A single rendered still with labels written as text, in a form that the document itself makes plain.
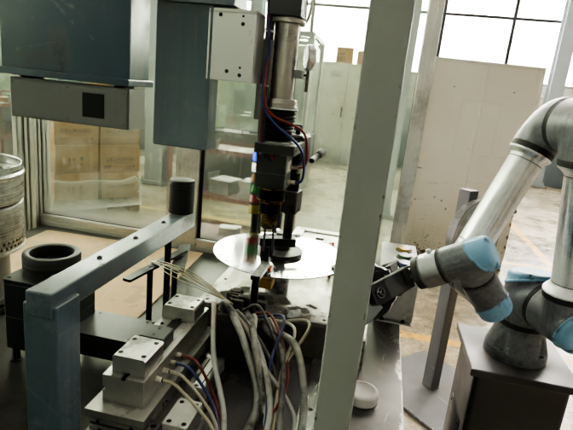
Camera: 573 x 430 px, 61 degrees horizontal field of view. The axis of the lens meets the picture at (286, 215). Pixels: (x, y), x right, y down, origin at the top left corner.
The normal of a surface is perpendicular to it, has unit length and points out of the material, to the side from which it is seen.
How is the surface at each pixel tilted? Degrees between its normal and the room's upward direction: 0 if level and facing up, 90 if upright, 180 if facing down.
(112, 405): 0
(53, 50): 90
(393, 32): 90
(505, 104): 90
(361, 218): 90
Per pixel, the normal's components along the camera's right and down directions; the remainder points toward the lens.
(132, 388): -0.20, 0.23
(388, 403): 0.10, -0.96
